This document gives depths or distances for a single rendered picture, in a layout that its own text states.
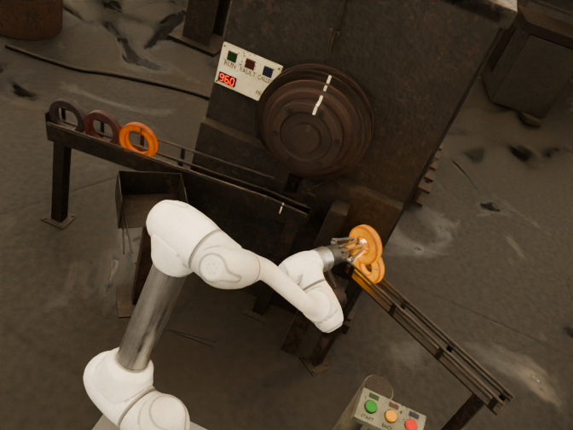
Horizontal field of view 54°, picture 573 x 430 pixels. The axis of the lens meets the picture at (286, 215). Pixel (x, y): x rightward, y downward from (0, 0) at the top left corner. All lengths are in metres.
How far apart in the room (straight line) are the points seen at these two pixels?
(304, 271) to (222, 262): 0.59
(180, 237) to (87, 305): 1.42
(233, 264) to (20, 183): 2.20
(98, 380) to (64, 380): 0.76
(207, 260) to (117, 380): 0.56
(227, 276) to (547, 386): 2.47
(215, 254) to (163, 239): 0.17
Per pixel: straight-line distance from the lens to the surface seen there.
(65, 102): 2.81
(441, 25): 2.20
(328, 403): 2.79
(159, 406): 1.78
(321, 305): 1.88
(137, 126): 2.63
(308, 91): 2.17
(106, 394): 1.86
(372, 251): 2.17
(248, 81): 2.43
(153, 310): 1.65
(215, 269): 1.40
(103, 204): 3.36
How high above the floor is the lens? 2.22
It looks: 38 degrees down
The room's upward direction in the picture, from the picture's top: 21 degrees clockwise
